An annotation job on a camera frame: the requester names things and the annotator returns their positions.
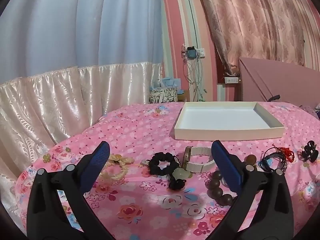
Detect hanging white charger cables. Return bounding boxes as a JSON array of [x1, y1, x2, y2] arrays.
[[182, 43, 208, 103]]

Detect light blue gift bag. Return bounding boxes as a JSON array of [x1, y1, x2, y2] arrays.
[[158, 77, 181, 90]]

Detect blue and cream curtain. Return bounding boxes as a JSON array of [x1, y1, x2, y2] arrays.
[[1, 0, 163, 210]]

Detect white power strip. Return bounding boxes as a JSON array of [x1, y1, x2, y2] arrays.
[[224, 76, 239, 84]]

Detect black white floral bag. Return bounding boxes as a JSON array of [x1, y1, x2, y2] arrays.
[[149, 87, 178, 103]]

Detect red string bracelet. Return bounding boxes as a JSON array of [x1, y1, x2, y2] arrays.
[[272, 143, 296, 163]]

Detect black blue cord bracelets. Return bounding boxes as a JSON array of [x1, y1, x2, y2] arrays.
[[258, 146, 288, 170]]

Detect black fabric scrunchie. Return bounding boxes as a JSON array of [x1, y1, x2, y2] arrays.
[[148, 152, 180, 176]]

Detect white shallow cardboard tray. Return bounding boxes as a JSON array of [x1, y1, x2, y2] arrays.
[[174, 101, 285, 141]]

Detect white strap wristwatch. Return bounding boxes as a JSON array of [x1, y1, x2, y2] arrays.
[[182, 146, 215, 173]]

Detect black hair claw clip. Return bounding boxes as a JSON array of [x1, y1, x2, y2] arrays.
[[300, 140, 319, 163]]

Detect pink floral bed sheet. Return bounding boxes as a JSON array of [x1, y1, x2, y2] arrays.
[[15, 102, 319, 239]]

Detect pink patterned curtain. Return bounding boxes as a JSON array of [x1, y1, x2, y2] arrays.
[[202, 0, 319, 76]]

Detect teal charger pouch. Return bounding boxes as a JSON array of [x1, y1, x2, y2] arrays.
[[186, 46, 198, 60]]

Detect brown wooden bead bracelet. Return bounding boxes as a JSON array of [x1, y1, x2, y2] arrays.
[[205, 154, 258, 208]]

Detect white wall socket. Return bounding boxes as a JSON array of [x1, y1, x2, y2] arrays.
[[197, 48, 206, 59]]

